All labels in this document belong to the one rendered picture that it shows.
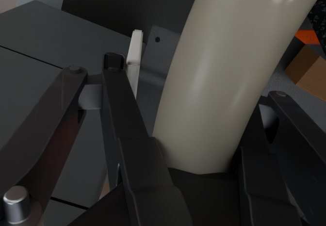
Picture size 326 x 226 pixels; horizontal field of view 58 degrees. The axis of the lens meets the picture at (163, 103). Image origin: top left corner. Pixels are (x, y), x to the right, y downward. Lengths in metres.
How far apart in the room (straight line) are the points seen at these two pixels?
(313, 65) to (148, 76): 0.54
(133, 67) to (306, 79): 0.90
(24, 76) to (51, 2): 0.49
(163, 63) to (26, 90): 0.58
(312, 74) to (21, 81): 0.82
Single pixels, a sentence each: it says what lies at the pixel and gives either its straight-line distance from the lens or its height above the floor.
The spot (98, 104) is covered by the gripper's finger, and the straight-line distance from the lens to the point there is 0.15.
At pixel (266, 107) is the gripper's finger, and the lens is 0.16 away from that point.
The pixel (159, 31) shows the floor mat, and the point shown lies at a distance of 1.03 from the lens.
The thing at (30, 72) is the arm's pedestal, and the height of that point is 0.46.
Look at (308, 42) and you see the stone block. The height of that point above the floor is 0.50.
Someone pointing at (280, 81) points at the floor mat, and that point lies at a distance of 1.15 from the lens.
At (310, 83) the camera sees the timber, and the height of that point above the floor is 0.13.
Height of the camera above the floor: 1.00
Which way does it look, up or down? 61 degrees down
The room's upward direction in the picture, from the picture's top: 175 degrees counter-clockwise
